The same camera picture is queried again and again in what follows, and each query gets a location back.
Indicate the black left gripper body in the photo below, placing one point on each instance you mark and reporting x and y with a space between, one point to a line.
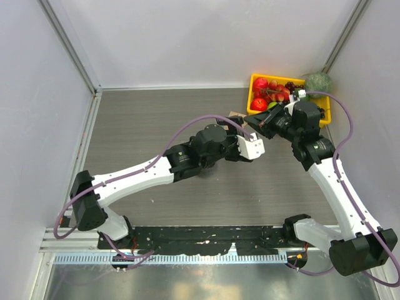
232 154

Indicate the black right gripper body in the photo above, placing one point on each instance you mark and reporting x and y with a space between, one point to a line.
282 125

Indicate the brown paper coffee filter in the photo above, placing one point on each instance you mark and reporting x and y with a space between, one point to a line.
233 115

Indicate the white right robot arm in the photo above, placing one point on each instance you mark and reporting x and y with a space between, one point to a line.
361 243

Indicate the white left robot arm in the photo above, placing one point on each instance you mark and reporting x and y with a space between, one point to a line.
91 196

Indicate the red apple lower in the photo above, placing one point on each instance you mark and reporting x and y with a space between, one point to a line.
259 104

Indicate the red apple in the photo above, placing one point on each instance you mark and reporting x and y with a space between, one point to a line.
260 83
259 104

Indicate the light green apple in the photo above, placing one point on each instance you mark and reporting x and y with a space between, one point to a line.
271 105

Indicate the red pink peaches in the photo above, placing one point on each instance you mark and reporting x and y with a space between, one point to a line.
276 92

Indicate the red apple upper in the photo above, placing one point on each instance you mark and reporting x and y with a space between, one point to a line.
260 83

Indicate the dark purple grape bunch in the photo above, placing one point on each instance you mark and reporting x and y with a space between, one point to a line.
292 87

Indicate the yellow plastic fruit tray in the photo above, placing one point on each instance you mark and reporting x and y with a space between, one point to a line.
322 102

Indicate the green textured melon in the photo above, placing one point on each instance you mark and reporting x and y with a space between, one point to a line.
318 81

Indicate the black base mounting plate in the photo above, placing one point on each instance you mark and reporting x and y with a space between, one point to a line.
207 240

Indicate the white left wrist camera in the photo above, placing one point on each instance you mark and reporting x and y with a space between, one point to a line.
251 148

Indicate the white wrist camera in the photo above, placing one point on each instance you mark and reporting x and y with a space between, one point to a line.
251 148
299 95

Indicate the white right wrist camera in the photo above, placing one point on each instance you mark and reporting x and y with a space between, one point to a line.
299 95

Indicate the white slotted cable duct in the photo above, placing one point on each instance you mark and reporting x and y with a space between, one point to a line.
80 258

